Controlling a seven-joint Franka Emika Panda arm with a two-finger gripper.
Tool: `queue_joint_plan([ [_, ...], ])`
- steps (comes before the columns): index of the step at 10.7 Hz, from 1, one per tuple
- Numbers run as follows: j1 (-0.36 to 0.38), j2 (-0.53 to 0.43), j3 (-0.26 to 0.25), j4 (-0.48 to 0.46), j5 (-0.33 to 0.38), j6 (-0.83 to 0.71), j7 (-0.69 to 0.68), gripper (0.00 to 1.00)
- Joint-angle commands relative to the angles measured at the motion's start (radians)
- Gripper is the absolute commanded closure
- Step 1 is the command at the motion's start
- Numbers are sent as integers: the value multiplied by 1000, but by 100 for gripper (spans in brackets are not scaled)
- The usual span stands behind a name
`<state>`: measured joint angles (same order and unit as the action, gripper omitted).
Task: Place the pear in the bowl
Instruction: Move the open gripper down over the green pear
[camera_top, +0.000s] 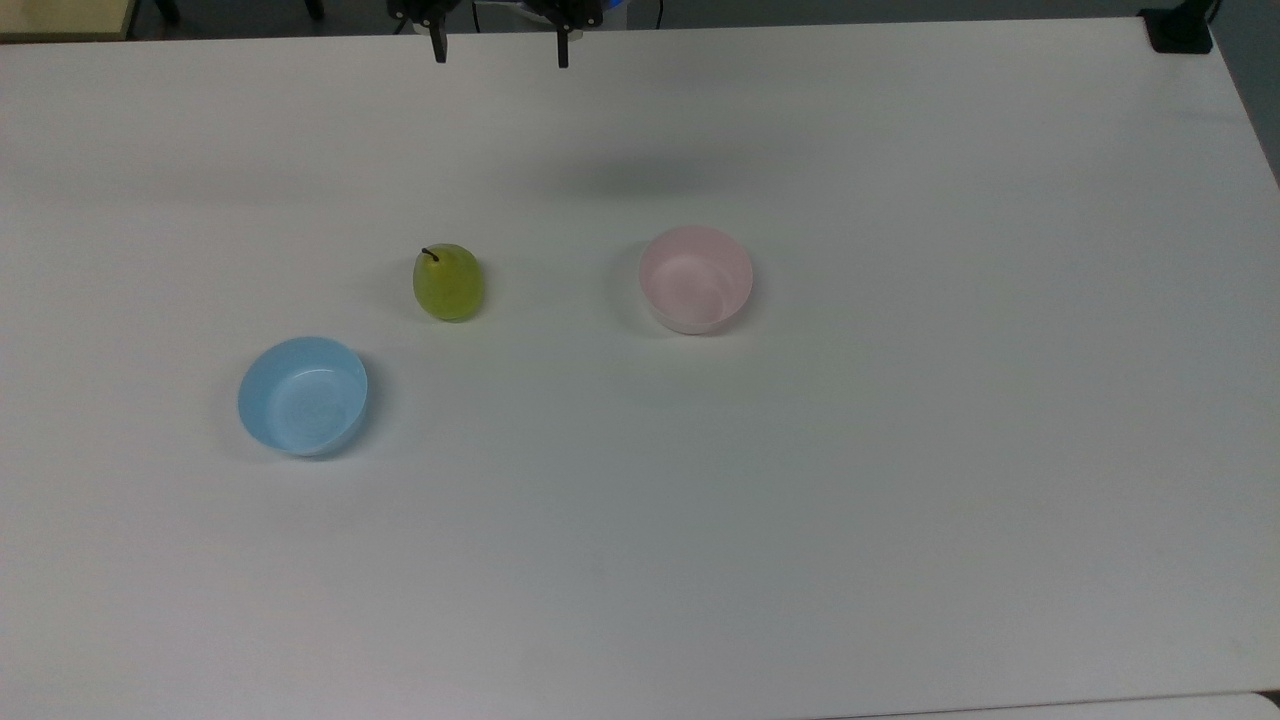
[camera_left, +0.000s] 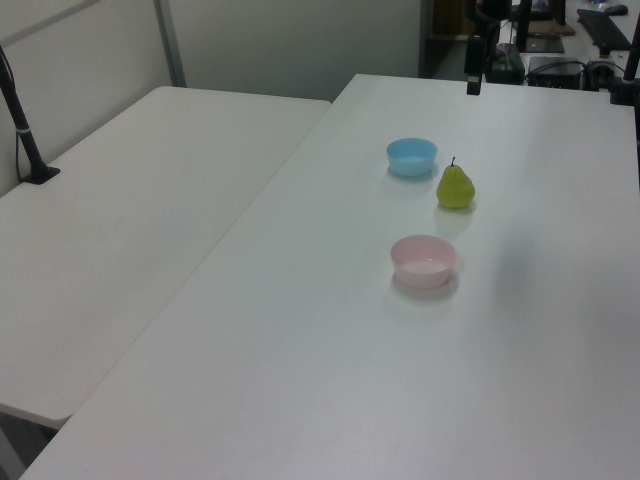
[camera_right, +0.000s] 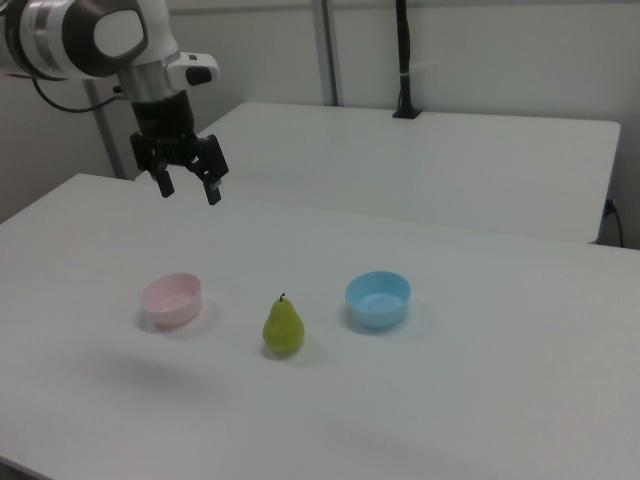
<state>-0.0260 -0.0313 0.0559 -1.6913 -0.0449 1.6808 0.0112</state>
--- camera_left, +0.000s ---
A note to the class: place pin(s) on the black Franka gripper body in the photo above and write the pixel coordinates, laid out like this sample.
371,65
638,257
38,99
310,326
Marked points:
474,55

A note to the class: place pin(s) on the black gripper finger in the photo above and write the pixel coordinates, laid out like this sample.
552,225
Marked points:
470,86
477,86

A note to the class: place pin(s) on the green pear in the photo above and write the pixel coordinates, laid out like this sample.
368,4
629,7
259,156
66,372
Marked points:
455,187

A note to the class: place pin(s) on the black Franka robot arm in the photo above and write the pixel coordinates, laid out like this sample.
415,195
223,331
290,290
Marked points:
487,15

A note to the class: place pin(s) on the blue plastic bowl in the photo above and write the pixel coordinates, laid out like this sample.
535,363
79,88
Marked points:
411,157

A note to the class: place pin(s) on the pink plastic bowl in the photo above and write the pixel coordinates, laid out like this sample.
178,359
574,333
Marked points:
423,262

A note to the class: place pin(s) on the black monitor stand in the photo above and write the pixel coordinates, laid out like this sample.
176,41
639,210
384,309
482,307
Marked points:
540,40

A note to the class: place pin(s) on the black electronics box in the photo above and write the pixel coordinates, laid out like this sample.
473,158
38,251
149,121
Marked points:
555,71

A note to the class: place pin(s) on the black computer keyboard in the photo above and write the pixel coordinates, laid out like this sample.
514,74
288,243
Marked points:
602,27

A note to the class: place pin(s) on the black computer mouse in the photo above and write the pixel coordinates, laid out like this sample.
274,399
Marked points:
616,9

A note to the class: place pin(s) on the black camera stand with clamp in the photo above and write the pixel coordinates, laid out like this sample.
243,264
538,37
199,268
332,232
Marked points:
627,75

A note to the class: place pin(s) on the grey metal partition post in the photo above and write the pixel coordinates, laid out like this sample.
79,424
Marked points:
170,42

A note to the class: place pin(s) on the black clamped camera pole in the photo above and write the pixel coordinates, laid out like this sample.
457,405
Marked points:
25,140

